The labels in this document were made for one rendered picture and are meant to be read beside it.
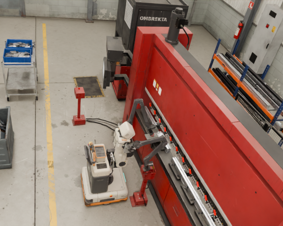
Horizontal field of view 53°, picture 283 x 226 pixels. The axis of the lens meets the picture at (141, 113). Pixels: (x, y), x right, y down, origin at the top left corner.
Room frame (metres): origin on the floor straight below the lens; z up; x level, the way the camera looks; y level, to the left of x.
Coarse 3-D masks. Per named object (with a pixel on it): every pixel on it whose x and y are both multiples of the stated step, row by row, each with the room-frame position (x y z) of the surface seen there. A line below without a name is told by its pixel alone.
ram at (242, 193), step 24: (168, 72) 3.51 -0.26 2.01; (168, 96) 3.37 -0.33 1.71; (192, 96) 2.92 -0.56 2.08; (168, 120) 3.23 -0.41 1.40; (192, 120) 2.79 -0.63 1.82; (216, 120) 2.53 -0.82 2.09; (192, 144) 2.65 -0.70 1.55; (216, 144) 2.34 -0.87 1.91; (216, 168) 2.21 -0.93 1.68; (240, 168) 1.98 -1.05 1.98; (216, 192) 2.08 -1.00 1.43; (240, 192) 1.86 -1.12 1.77; (264, 192) 1.69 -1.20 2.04; (240, 216) 1.74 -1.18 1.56; (264, 216) 1.58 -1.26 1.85
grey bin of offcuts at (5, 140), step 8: (0, 112) 3.52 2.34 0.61; (8, 112) 3.45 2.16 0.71; (0, 120) 3.44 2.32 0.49; (8, 120) 3.26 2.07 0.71; (0, 128) 3.25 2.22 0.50; (8, 128) 3.11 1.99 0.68; (0, 136) 3.04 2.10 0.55; (8, 136) 3.07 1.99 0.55; (0, 144) 2.84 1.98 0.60; (8, 144) 2.94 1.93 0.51; (0, 152) 2.83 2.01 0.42; (8, 152) 2.88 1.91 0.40; (0, 160) 2.82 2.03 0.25; (8, 160) 2.86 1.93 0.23; (0, 168) 2.84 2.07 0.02
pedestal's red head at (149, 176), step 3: (141, 165) 2.83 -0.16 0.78; (141, 168) 2.81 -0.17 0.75; (150, 168) 2.82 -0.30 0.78; (141, 171) 2.78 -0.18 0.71; (150, 171) 2.78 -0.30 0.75; (141, 174) 2.76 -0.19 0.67; (144, 174) 2.74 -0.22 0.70; (147, 174) 2.68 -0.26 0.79; (150, 174) 2.70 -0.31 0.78; (153, 174) 2.71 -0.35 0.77; (144, 177) 2.67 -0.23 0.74; (147, 177) 2.68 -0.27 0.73; (150, 177) 2.70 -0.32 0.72; (153, 177) 2.72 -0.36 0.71
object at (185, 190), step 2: (182, 186) 2.51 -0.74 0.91; (182, 188) 2.48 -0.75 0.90; (184, 188) 2.48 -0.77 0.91; (186, 188) 2.49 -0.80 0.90; (184, 190) 2.45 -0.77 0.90; (186, 190) 2.45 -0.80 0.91; (184, 192) 2.42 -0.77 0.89; (186, 192) 2.42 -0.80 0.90; (188, 192) 2.42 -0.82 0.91; (186, 194) 2.39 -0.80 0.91; (188, 194) 2.39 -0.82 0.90; (186, 196) 2.36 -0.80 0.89; (188, 196) 2.36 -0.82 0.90; (190, 196) 2.37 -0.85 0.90; (188, 198) 2.33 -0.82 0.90; (190, 198) 2.34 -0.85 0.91; (188, 200) 2.31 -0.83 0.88; (192, 200) 2.31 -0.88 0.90; (190, 202) 2.28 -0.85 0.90; (192, 202) 2.28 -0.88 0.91; (194, 202) 2.29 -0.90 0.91; (190, 204) 2.26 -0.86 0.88
